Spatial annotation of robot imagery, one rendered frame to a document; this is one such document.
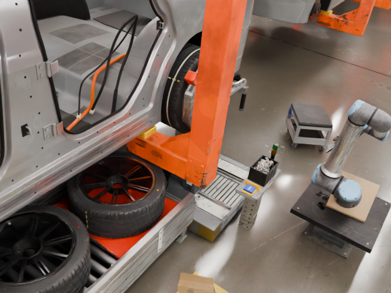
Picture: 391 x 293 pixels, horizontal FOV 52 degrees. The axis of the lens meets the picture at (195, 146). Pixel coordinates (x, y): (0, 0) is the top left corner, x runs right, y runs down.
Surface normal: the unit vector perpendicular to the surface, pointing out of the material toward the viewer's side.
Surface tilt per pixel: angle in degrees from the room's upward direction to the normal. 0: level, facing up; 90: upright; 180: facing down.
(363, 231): 0
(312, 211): 0
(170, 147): 90
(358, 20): 90
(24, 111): 89
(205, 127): 90
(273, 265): 0
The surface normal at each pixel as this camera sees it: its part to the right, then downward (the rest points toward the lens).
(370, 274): 0.11, -0.81
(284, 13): -0.03, 0.77
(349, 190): -0.22, -0.21
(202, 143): -0.54, 0.43
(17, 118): 0.84, 0.37
